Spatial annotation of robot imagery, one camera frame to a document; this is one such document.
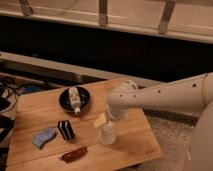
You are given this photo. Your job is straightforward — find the metal railing post left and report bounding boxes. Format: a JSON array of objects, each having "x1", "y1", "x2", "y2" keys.
[{"x1": 19, "y1": 0, "x2": 33, "y2": 16}]

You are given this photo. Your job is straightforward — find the metal railing post right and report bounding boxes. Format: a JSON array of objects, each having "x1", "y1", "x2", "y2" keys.
[{"x1": 158, "y1": 0, "x2": 176, "y2": 34}]

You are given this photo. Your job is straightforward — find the metal railing post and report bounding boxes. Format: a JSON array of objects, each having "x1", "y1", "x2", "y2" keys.
[
  {"x1": 99, "y1": 0, "x2": 108, "y2": 26},
  {"x1": 19, "y1": 0, "x2": 33, "y2": 16},
  {"x1": 158, "y1": 0, "x2": 176, "y2": 34}
]

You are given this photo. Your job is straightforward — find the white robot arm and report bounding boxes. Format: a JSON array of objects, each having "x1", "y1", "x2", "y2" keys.
[{"x1": 94, "y1": 73, "x2": 213, "y2": 171}]

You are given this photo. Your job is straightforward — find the white small bottle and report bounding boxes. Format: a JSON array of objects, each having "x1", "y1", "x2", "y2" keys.
[{"x1": 68, "y1": 87, "x2": 81, "y2": 114}]

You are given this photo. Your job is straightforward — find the blue cloth piece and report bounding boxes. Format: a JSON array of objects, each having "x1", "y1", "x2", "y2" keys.
[{"x1": 32, "y1": 128, "x2": 56, "y2": 149}]

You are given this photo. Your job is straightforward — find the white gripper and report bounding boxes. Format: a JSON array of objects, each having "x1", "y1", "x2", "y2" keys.
[{"x1": 94, "y1": 105, "x2": 127, "y2": 128}]

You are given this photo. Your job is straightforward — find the black white striped eraser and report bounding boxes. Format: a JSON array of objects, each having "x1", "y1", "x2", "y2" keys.
[{"x1": 57, "y1": 120, "x2": 75, "y2": 140}]

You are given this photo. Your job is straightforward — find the black round bowl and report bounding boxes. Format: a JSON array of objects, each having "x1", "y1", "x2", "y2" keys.
[{"x1": 59, "y1": 86, "x2": 91, "y2": 116}]

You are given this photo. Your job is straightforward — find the red brown pocket knife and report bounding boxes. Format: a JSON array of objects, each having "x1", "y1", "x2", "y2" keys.
[{"x1": 60, "y1": 146, "x2": 88, "y2": 163}]

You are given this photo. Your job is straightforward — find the metal railing post middle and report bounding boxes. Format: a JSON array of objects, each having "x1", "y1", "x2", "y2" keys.
[{"x1": 99, "y1": 0, "x2": 108, "y2": 26}]

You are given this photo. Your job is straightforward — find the wooden table board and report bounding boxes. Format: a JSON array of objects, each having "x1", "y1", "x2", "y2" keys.
[{"x1": 6, "y1": 79, "x2": 162, "y2": 171}]

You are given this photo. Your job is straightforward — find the black cables and devices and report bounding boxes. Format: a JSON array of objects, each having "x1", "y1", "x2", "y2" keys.
[{"x1": 0, "y1": 76, "x2": 26, "y2": 144}]

